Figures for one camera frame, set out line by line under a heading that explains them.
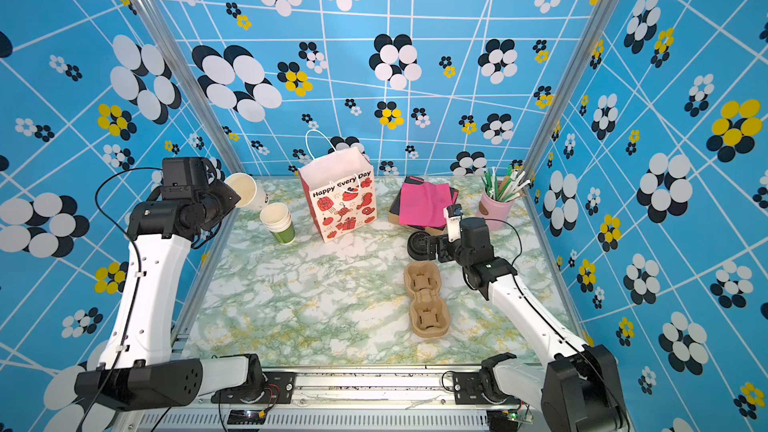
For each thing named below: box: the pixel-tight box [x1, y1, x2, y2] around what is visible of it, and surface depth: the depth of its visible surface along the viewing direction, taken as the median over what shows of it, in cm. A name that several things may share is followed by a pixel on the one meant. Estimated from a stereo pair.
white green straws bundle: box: [481, 165, 531, 203], surface depth 95 cm
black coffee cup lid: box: [407, 231, 430, 261], surface depth 97 cm
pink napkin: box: [399, 182, 459, 228], surface depth 110 cm
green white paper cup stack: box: [260, 202, 296, 245], surface depth 95 cm
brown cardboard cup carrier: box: [404, 260, 450, 339], surface depth 84 cm
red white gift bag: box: [298, 146, 378, 243], surface depth 95 cm
